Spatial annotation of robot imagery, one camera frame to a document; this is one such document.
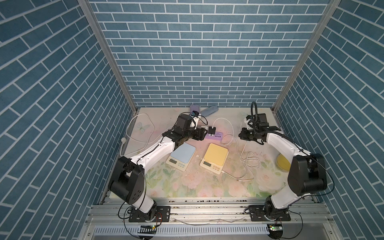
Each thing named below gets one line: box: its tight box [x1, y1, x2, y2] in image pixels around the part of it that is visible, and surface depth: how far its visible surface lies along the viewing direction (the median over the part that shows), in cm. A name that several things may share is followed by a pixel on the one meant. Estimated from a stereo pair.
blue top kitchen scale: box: [165, 142, 196, 172], surface depth 93 cm
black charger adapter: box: [208, 126, 216, 135], surface depth 101 cm
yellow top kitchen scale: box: [200, 143, 229, 175], surface depth 93 cm
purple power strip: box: [205, 131, 223, 141], surface depth 104 cm
